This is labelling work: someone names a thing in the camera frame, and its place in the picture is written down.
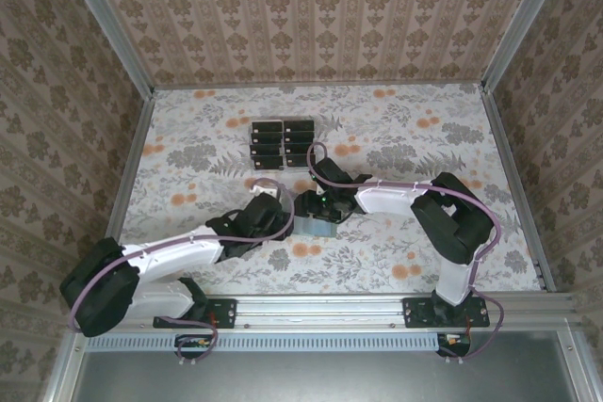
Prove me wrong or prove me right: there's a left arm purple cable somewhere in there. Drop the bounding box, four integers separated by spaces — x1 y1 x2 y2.
69 178 292 368

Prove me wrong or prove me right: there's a small wired circuit board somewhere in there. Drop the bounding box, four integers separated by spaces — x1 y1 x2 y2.
435 331 473 357
174 333 214 357

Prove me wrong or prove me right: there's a green leather card holder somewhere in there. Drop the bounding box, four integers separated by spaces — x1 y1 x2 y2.
295 213 338 239

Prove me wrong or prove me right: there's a slotted grey cable duct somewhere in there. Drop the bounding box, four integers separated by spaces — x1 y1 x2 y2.
87 331 442 352

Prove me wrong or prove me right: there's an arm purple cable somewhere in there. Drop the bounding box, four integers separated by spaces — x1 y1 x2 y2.
305 141 506 366
69 178 292 368

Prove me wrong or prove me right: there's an aluminium frame post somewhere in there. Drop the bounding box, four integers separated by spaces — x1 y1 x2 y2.
481 0 575 92
55 0 156 98

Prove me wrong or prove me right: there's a grey sheet metal panel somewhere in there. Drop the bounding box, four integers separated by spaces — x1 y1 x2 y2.
44 329 603 402

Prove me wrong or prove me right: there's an aluminium table side rail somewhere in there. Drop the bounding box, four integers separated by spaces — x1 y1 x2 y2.
108 88 157 252
480 84 557 294

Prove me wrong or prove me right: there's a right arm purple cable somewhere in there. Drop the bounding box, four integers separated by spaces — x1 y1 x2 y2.
305 141 506 366

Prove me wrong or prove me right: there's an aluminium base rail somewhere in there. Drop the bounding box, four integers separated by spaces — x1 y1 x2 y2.
70 292 579 330

